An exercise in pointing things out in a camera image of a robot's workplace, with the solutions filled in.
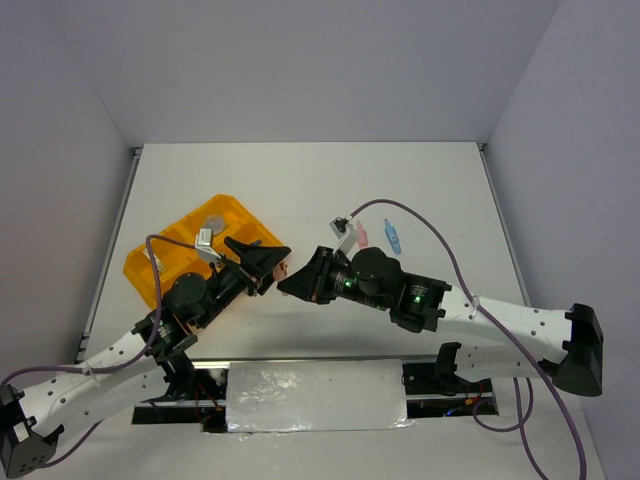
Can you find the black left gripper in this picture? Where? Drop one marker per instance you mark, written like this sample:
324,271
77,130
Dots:
260,262

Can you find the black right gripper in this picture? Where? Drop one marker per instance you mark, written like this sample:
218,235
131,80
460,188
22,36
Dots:
311,281

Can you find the orange highlighter pen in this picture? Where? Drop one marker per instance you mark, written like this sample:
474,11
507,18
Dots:
280,271

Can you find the pink highlighter pen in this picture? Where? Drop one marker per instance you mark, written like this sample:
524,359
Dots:
362,238

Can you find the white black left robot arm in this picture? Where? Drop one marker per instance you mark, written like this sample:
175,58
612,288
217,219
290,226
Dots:
147,363

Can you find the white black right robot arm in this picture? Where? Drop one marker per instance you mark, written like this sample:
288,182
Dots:
491,338

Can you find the blue highlighter pen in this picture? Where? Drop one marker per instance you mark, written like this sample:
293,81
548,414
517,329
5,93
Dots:
392,237

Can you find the silver foil covered panel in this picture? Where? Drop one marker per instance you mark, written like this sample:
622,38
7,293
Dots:
315,396

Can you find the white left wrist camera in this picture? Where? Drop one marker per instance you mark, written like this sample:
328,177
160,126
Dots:
204,247

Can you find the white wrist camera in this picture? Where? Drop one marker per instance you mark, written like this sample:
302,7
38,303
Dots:
204,247
346,234

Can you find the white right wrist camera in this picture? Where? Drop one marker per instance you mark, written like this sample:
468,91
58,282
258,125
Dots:
346,234

